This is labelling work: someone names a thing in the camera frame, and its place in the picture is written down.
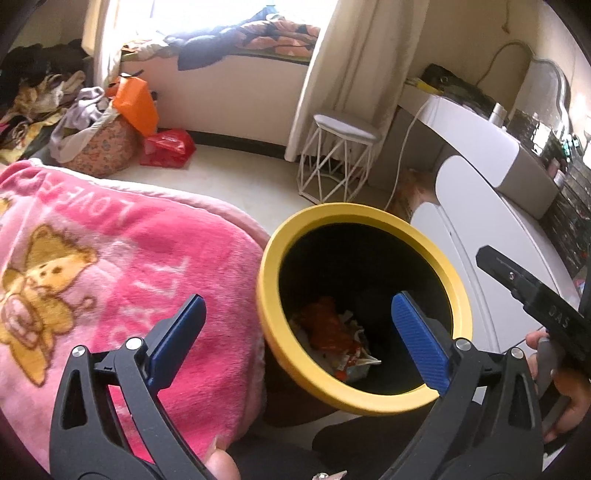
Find red plastic bag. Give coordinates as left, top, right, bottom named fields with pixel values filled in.
left=140, top=128, right=197, bottom=168

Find orange red wrapper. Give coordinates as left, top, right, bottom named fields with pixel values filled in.
left=300, top=296, right=365, bottom=354

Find window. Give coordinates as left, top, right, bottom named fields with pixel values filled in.
left=117, top=0, right=333, bottom=42

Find dark jacket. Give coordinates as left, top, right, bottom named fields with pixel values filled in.
left=164, top=21, right=247, bottom=71

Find person's left hand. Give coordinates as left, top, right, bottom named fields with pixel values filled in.
left=204, top=436, right=242, bottom=480

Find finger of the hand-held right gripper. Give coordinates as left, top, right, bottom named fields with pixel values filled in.
left=475, top=246, right=591, bottom=370

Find black bag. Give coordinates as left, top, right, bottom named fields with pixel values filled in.
left=418, top=63, right=497, bottom=112

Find wide cream curtain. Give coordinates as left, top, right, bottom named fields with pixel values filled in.
left=286, top=0, right=419, bottom=162

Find floral fabric bag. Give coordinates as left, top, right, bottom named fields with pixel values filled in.
left=60, top=113, right=141, bottom=177

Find white wire stool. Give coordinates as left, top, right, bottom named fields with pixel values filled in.
left=298, top=112, right=384, bottom=204

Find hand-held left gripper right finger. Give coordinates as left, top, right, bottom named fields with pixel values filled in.
left=383, top=291, right=543, bottom=480

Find yellow-rimmed black trash bin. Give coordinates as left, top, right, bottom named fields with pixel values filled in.
left=256, top=202, right=474, bottom=428

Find pink printed blanket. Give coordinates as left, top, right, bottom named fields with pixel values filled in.
left=0, top=159, right=271, bottom=476

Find vanity mirror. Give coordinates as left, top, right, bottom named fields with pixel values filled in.
left=524, top=58, right=583, bottom=139

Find orange patterned quilt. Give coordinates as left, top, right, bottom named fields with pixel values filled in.
left=231, top=7, right=321, bottom=58

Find white cable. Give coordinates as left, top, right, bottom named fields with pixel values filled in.
left=385, top=99, right=432, bottom=210

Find narrow cream curtain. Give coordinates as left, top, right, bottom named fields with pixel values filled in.
left=83, top=0, right=125, bottom=88

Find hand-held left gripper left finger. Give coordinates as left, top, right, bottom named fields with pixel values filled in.
left=48, top=294, right=207, bottom=480

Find brown patterned box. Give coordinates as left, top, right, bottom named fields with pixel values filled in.
left=397, top=168, right=437, bottom=217

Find pile of clothes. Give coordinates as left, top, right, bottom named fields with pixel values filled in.
left=0, top=41, right=93, bottom=153

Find orange bag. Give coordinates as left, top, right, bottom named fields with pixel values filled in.
left=107, top=74, right=159, bottom=137

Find person's right hand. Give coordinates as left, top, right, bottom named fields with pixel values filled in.
left=525, top=330, right=589, bottom=445

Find dark cosmetics organizer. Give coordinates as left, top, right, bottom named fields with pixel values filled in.
left=508, top=108, right=591, bottom=287

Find grey white clothes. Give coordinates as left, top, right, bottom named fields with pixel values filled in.
left=50, top=86, right=116, bottom=162

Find white red snack wrapper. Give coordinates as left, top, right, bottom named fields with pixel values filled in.
left=330, top=348, right=382, bottom=381

